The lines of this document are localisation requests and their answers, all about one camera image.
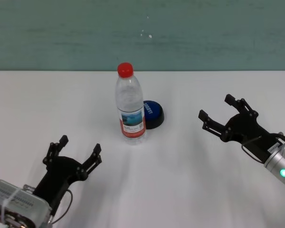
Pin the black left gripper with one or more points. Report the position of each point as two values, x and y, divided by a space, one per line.
59 175

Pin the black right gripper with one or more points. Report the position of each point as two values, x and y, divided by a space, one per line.
249 130

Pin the blue push button black base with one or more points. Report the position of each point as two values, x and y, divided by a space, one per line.
154 114

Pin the clear water bottle red cap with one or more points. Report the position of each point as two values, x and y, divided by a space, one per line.
130 118

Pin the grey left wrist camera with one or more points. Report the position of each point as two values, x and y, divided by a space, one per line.
16 202

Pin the white zip tie left camera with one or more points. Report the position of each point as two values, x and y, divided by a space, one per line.
9 203

